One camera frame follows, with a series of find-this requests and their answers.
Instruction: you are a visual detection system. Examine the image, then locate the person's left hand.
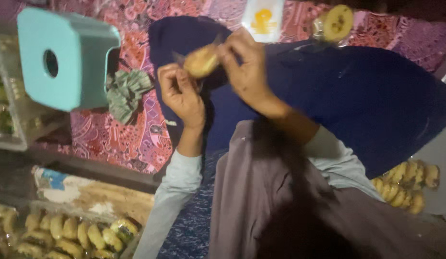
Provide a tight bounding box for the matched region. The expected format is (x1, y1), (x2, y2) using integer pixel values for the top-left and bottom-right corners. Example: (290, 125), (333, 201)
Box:
(157, 63), (206, 131)

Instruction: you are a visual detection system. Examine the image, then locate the person's right hand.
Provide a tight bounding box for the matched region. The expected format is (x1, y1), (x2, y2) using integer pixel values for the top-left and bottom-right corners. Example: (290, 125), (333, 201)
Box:
(217, 28), (282, 120)

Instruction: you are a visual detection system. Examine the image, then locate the white packet with yellow print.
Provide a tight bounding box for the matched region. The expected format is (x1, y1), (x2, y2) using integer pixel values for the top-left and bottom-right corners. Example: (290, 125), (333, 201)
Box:
(241, 0), (285, 44)

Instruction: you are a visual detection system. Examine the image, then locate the green striped cloth scrunchie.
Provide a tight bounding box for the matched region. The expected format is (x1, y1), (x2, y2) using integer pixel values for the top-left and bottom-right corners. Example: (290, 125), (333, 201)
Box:
(106, 68), (154, 125)

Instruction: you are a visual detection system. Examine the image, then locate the red patterned batik cloth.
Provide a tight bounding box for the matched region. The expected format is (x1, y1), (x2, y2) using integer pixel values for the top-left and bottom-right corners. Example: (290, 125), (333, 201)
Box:
(0, 0), (446, 175)

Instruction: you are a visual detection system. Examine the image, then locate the clear-wrapped round yellow cookie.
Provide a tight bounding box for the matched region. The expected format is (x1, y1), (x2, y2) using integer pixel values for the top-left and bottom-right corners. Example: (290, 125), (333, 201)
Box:
(312, 4), (354, 47)

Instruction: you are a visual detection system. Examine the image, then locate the teal plastic stool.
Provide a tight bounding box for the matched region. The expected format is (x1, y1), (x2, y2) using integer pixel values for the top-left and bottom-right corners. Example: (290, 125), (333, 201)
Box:
(17, 7), (122, 113)

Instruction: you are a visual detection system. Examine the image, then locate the person's navy blue skirt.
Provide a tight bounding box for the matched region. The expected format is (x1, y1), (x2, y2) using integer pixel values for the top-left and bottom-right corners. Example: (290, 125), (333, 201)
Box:
(148, 15), (446, 180)

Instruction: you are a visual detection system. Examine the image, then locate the brown and white printed bag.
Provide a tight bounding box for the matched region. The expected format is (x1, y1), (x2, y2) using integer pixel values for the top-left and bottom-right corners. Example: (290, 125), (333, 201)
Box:
(32, 165), (155, 228)

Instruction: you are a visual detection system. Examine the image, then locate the person's grey top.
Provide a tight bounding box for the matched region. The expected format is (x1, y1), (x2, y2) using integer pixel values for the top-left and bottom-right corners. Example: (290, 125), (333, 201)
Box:
(208, 120), (446, 259)

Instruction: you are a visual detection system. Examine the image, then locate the clear plastic storage container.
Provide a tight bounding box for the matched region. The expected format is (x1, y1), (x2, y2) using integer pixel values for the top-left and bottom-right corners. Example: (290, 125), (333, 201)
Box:
(0, 22), (70, 152)

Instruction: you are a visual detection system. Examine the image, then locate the large heap of wrapped cookies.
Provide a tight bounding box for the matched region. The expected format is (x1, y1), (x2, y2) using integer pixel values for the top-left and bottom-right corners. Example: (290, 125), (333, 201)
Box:
(0, 204), (141, 259)

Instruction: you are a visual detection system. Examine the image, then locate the small pile of wrapped cookies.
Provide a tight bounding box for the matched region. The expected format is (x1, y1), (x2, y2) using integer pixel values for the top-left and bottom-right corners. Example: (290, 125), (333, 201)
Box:
(370, 160), (441, 216)

